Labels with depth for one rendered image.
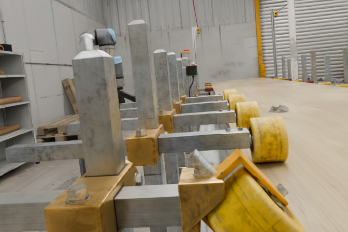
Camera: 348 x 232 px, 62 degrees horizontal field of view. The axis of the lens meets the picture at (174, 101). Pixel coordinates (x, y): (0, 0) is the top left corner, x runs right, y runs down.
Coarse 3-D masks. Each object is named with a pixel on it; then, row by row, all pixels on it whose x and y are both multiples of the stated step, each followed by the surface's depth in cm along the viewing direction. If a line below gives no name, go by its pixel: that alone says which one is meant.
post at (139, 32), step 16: (128, 32) 54; (144, 32) 54; (144, 48) 54; (144, 64) 54; (144, 80) 55; (144, 96) 55; (144, 112) 55; (144, 128) 56; (160, 160) 57; (144, 176) 57; (160, 176) 57
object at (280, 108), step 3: (279, 105) 104; (282, 105) 104; (270, 108) 104; (273, 108) 104; (276, 108) 104; (279, 108) 104; (282, 108) 102; (285, 108) 103; (270, 111) 103; (273, 111) 103; (276, 111) 101; (279, 111) 101; (282, 111) 101
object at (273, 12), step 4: (272, 12) 389; (276, 12) 382; (272, 16) 388; (276, 16) 390; (272, 20) 389; (272, 24) 390; (272, 28) 390; (272, 32) 391; (272, 36) 392; (272, 40) 394; (276, 44) 392; (276, 48) 392; (276, 52) 393; (276, 56) 393; (276, 60) 394; (276, 64) 395; (276, 68) 396; (276, 72) 397; (276, 76) 396
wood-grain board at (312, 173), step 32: (256, 96) 161; (288, 96) 146; (320, 96) 134; (288, 128) 75; (320, 128) 72; (288, 160) 51; (320, 160) 49; (288, 192) 38; (320, 192) 37; (320, 224) 30
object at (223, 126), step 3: (213, 93) 366; (225, 123) 147; (222, 126) 188; (225, 126) 150; (228, 150) 140; (231, 150) 118; (234, 150) 104; (228, 153) 142; (240, 165) 85; (237, 168) 97; (234, 171) 113
